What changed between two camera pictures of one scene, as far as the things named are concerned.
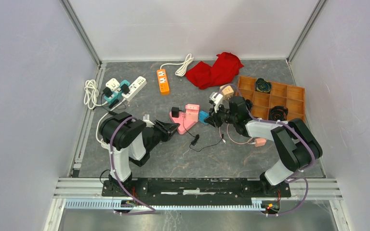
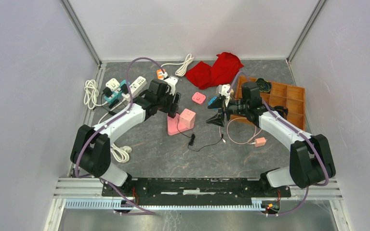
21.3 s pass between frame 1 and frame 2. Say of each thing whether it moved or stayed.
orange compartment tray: stayed
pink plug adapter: stayed
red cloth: stayed
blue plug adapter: moved
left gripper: moved
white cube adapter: stayed
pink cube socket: moved
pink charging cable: stayed
